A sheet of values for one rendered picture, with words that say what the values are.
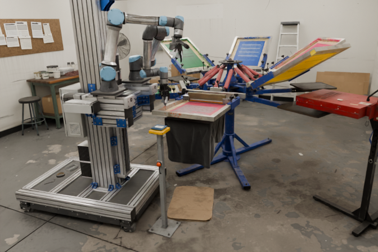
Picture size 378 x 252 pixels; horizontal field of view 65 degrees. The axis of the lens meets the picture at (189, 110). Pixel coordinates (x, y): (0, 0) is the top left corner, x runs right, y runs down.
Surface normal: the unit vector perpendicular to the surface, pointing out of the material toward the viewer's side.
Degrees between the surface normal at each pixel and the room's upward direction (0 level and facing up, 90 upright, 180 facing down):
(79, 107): 90
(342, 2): 90
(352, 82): 78
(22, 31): 88
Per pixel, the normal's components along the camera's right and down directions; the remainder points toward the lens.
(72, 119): -0.29, 0.28
